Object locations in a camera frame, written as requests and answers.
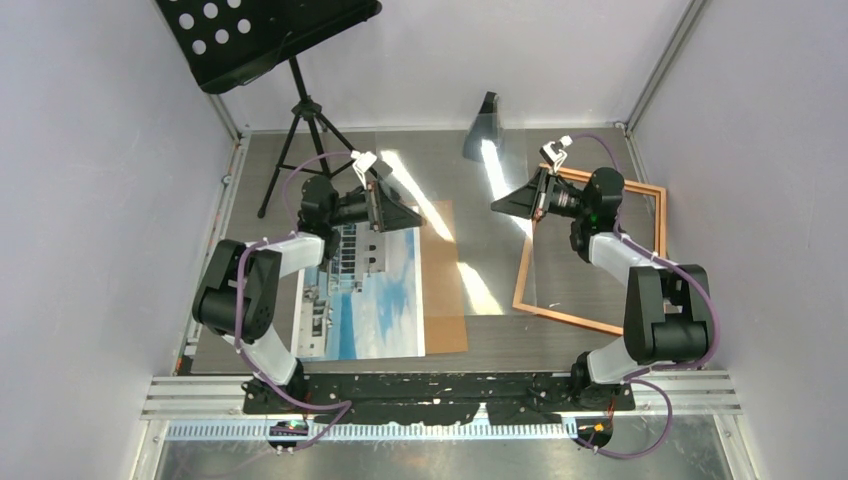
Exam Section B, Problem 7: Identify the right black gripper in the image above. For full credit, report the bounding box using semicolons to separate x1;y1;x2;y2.
492;168;593;224

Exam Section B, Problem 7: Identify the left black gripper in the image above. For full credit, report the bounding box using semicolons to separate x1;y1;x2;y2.
327;182;422;234

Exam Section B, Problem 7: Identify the clear acrylic sheet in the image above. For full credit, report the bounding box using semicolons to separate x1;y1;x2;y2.
375;128;533;316

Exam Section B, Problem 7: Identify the building and sky photo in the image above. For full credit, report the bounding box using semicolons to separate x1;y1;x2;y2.
291;224;426;362

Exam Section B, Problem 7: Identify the orange wooden picture frame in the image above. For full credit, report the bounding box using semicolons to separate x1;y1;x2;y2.
512;179;668;336

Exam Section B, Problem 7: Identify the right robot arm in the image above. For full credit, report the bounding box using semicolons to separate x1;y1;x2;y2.
491;167;717;411

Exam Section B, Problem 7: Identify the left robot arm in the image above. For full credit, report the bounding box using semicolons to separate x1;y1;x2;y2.
192;175;424;414

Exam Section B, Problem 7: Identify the black metronome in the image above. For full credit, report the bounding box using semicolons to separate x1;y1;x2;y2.
462;91;504;163

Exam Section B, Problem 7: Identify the brown cardboard backing board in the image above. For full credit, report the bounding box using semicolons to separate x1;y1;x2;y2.
420;200;468;355

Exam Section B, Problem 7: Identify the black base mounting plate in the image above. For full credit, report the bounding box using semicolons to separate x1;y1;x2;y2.
241;372;635;426

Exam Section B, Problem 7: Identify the black music stand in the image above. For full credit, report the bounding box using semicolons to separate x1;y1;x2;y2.
155;0;382;218

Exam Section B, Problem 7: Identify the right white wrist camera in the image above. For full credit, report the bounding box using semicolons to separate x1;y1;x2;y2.
540;135;573;174

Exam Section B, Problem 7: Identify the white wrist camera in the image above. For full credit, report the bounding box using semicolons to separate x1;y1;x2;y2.
540;135;573;174
350;150;378;188

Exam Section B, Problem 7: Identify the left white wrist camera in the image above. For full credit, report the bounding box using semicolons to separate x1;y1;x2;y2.
350;150;378;188

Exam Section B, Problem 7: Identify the white slotted cable duct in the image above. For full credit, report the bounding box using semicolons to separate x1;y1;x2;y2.
166;418;578;442

